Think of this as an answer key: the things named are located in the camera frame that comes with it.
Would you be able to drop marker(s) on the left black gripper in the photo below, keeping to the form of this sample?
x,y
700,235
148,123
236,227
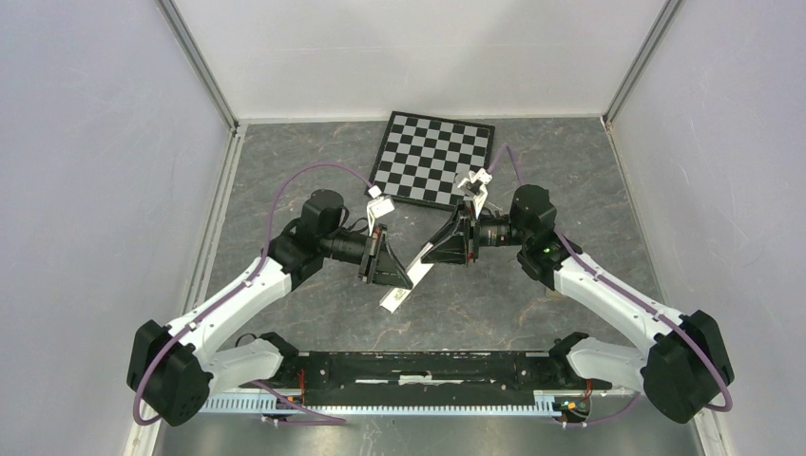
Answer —
x,y
387,271

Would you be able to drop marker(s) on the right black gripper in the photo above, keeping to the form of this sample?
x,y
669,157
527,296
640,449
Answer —
x,y
461,243

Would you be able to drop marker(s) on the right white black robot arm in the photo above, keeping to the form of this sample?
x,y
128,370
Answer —
x,y
677,360

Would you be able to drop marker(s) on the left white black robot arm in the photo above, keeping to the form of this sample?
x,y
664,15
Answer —
x,y
176,367

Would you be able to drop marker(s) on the black white chessboard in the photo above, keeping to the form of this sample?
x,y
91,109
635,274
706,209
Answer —
x,y
420,157

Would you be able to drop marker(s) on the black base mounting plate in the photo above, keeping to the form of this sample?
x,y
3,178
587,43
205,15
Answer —
x,y
426,378

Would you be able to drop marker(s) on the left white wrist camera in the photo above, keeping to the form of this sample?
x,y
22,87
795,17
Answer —
x,y
377,207

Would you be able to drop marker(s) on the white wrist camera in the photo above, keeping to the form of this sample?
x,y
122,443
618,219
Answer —
x,y
377,207
473,187

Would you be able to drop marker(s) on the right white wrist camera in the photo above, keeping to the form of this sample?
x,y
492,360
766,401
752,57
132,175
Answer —
x,y
473,187

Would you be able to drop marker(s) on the aluminium frame rail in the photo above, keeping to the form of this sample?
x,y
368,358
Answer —
x,y
250,402

